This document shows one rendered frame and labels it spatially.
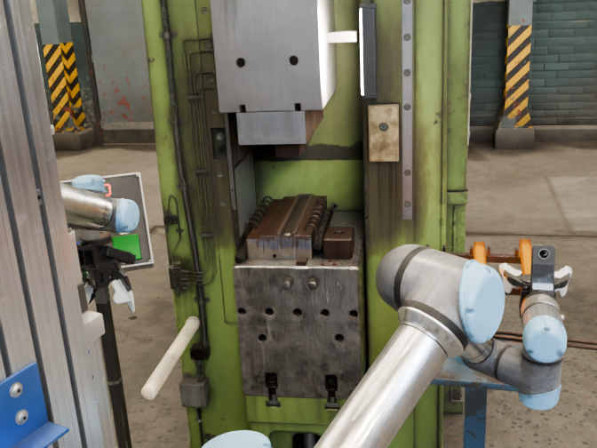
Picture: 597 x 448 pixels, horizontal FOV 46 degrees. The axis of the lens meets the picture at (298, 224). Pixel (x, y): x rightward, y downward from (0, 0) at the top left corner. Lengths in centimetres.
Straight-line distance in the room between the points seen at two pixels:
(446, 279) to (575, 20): 694
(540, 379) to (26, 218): 97
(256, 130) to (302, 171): 54
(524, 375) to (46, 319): 91
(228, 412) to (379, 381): 160
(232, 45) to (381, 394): 123
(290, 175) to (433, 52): 75
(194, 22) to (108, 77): 676
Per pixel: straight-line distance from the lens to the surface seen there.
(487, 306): 109
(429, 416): 252
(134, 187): 212
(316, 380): 222
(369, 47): 205
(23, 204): 86
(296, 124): 200
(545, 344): 137
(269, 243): 211
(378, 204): 218
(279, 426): 235
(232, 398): 256
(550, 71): 794
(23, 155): 86
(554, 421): 307
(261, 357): 222
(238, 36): 200
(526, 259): 191
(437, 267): 110
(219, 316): 241
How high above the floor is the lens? 169
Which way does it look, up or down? 18 degrees down
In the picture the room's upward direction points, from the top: 3 degrees counter-clockwise
